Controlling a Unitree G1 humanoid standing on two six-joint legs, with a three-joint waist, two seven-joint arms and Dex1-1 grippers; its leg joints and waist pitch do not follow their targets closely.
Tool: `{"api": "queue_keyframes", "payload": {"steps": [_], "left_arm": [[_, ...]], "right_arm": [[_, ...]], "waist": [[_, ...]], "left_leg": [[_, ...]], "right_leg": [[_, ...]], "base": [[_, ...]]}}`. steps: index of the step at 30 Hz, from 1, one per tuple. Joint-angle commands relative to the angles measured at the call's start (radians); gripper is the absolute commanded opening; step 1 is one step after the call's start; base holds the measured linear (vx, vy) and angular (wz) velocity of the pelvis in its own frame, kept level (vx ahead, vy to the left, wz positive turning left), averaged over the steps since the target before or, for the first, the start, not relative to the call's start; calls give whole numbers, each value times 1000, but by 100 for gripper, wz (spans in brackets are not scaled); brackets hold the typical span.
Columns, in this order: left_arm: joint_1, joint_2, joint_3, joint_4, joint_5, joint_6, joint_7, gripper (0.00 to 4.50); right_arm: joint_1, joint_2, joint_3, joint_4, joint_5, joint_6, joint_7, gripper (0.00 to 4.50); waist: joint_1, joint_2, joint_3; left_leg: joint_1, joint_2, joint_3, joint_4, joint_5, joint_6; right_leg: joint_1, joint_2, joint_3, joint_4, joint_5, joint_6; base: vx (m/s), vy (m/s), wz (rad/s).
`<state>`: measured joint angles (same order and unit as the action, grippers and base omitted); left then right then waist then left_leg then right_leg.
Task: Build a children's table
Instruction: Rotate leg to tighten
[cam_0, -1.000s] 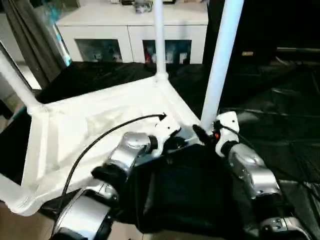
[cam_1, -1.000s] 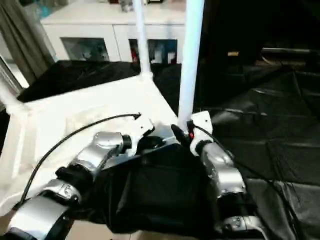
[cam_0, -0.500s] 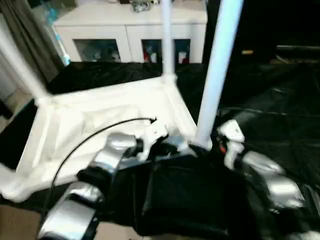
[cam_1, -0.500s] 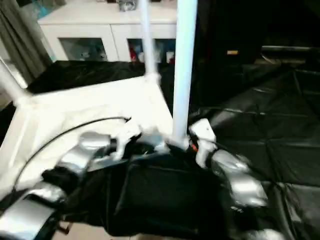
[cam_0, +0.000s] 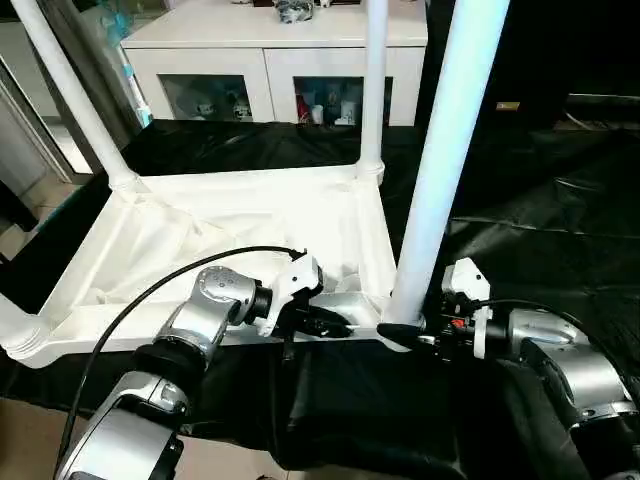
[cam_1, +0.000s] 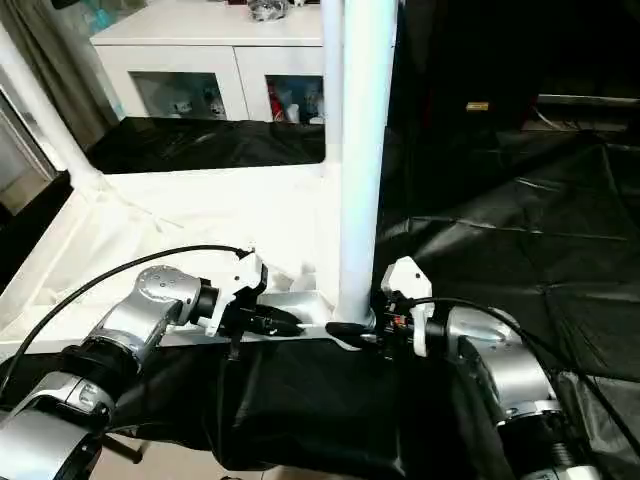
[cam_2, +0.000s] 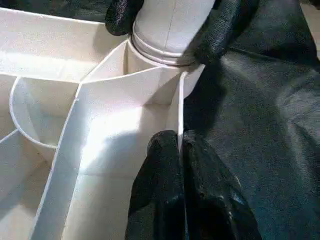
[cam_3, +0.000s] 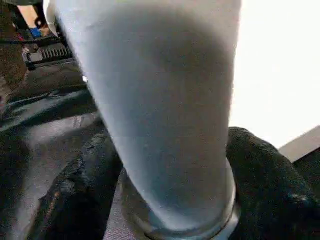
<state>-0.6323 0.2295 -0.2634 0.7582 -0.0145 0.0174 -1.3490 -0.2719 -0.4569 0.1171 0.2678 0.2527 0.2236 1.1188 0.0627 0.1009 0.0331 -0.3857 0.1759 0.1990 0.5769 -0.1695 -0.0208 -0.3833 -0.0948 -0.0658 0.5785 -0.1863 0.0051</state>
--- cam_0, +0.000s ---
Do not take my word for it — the teal floor mat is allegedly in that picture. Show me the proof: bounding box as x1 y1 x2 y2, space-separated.
25 185 91 233

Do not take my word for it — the black work mat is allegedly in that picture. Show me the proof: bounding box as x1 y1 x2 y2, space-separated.
0 115 640 476

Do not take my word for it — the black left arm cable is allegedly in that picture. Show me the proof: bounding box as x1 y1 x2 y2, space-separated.
58 246 306 471

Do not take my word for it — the white glass-door cabinet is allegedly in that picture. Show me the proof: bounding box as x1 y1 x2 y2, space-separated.
120 0 429 126

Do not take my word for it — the grey crumpled object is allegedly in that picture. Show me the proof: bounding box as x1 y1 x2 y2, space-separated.
275 0 319 25

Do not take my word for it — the grey curtain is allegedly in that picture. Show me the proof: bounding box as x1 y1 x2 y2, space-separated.
40 0 151 131

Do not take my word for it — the white plastic table leg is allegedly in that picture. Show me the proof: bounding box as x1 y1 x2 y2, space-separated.
385 0 511 326
356 0 391 183
10 0 141 193
0 295 49 363

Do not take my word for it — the black case with yellow label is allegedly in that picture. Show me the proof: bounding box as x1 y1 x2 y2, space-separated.
420 0 640 131

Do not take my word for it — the white upturned plastic table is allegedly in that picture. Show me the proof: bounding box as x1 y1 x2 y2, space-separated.
5 165 421 369

